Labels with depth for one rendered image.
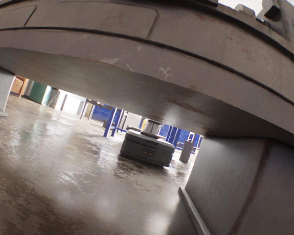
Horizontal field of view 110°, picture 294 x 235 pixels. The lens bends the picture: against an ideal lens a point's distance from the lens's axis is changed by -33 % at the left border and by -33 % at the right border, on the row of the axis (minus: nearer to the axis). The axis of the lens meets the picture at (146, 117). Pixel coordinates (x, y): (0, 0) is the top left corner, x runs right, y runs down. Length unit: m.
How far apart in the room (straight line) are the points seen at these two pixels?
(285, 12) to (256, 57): 0.51
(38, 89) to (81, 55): 4.82
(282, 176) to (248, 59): 0.38
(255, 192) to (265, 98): 0.26
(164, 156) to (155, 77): 1.32
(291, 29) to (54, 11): 1.11
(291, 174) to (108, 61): 0.58
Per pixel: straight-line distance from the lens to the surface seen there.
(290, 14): 1.07
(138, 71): 0.25
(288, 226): 0.70
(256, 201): 0.48
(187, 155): 2.65
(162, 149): 1.51
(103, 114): 8.16
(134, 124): 7.33
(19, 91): 4.47
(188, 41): 0.49
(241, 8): 0.97
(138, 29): 0.50
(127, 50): 0.27
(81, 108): 6.65
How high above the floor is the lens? 0.32
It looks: 5 degrees up
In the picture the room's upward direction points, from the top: 18 degrees clockwise
